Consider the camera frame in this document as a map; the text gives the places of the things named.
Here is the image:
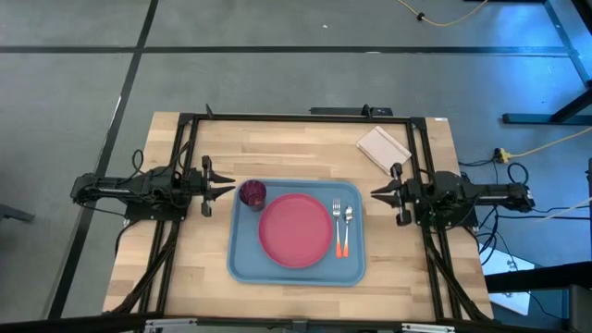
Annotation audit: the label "yellow cable with black connector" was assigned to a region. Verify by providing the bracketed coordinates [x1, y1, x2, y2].
[399, 0, 489, 28]

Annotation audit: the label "black floor cables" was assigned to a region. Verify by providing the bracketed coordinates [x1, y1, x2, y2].
[458, 158, 592, 267]

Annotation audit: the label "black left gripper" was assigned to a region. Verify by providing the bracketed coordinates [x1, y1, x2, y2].
[190, 155, 237, 218]

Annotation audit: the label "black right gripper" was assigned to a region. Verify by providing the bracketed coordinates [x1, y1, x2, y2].
[370, 162, 418, 228]

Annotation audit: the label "white sheet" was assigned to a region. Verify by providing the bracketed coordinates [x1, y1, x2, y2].
[478, 246, 537, 316]

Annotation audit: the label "black rail with silver brackets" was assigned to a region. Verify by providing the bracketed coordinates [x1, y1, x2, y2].
[0, 313, 592, 333]

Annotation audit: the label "person's leg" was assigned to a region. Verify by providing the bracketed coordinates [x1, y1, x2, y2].
[0, 203, 36, 223]

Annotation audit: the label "black cable bundle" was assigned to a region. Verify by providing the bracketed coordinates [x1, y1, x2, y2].
[424, 228, 492, 323]
[110, 220, 180, 316]

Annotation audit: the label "white cable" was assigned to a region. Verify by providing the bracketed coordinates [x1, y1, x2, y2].
[531, 197, 592, 221]

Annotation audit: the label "beige rectangular pad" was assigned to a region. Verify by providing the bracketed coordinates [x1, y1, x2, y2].
[355, 125, 413, 177]

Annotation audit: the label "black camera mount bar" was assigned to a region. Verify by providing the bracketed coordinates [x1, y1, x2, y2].
[309, 104, 395, 117]

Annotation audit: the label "blue plastic tray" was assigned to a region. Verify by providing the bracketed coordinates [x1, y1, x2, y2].
[226, 179, 367, 288]

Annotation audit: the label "black aluminium table frame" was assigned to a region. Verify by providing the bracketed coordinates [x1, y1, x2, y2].
[104, 104, 494, 325]

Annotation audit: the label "pink round plate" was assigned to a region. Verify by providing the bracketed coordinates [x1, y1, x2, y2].
[257, 192, 335, 270]

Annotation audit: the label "yellow cable with plug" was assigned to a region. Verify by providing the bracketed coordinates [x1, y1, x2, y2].
[493, 126, 592, 164]

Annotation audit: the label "red translucent cup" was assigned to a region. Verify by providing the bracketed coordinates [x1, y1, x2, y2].
[238, 179, 268, 213]

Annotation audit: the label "fork with orange handle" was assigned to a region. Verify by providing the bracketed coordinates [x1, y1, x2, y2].
[331, 197, 344, 260]

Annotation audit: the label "black metal stand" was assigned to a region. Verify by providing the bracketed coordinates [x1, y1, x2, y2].
[464, 0, 592, 127]

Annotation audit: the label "spoon with orange handle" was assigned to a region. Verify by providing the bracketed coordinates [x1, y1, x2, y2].
[342, 204, 355, 259]

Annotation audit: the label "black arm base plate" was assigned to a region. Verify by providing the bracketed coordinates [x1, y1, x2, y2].
[124, 203, 189, 222]
[413, 190, 480, 228]

